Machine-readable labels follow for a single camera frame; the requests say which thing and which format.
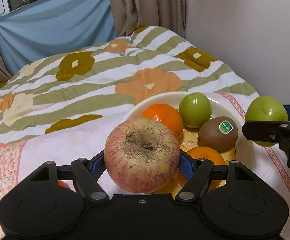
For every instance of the brown kiwi with sticker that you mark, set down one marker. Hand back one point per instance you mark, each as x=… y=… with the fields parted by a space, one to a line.
x=220 y=134

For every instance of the large orange front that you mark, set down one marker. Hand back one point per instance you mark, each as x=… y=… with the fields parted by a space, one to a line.
x=166 y=115

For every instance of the green striped floral quilt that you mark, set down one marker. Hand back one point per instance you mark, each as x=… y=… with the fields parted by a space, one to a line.
x=67 y=89

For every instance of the large red yellow apple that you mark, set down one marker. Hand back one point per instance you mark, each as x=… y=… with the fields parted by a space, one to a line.
x=141 y=155

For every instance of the large orange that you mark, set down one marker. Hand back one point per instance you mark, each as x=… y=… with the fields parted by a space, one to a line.
x=166 y=115
x=178 y=181

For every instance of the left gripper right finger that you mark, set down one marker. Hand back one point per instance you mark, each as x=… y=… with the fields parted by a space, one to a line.
x=197 y=174

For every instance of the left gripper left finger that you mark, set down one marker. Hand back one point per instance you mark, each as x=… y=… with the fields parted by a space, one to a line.
x=86 y=173

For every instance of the blue hanging sheet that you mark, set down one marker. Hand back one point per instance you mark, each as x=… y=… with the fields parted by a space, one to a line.
x=50 y=27

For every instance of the small mandarin front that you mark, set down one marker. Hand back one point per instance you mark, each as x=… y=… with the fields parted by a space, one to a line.
x=62 y=184

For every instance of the cream cartoon bear plate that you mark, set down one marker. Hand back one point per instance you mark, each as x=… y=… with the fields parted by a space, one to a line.
x=222 y=104

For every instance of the right beige curtain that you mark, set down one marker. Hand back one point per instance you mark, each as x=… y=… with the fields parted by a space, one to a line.
x=130 y=15

